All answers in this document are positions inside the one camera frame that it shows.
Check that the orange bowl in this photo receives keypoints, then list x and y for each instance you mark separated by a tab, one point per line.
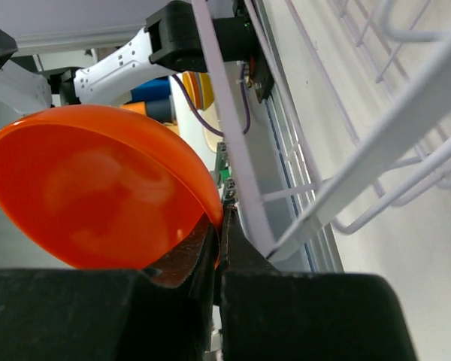
102	187

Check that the wire dish rack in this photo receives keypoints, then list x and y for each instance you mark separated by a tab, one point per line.
371	83

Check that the aluminium rail front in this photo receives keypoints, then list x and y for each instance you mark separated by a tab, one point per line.
297	167

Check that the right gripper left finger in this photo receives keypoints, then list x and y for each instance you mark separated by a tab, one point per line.
161	312

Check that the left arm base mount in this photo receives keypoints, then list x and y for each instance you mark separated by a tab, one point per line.
259	74

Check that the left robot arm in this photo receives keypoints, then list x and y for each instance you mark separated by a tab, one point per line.
169	43

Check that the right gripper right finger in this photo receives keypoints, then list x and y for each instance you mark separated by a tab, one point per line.
268	314

